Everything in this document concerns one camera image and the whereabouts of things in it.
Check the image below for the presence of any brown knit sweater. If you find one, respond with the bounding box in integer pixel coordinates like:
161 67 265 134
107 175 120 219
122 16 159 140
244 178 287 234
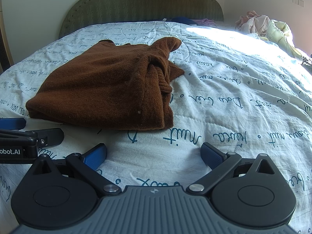
26 36 185 130

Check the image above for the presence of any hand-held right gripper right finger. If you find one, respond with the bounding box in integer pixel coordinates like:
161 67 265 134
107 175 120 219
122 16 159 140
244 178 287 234
186 142 284 194

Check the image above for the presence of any pink clothes pile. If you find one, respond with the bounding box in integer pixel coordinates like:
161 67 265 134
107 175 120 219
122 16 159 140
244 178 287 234
235 11 271 38

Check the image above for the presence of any green upholstered headboard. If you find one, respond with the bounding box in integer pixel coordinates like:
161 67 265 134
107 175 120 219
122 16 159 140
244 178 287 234
58 0 224 39

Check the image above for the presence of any purple cloth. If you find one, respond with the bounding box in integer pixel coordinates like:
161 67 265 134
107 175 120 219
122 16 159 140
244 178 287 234
194 18 218 27

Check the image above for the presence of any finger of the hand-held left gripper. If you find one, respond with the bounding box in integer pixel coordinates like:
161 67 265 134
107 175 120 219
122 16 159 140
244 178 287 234
0 118 26 130
0 128 64 150

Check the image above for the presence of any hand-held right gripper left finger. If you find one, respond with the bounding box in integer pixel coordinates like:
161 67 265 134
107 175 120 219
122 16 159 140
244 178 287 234
29 143 121 193

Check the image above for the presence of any white script printed quilt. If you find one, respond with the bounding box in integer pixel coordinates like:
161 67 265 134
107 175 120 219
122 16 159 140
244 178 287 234
0 19 312 225

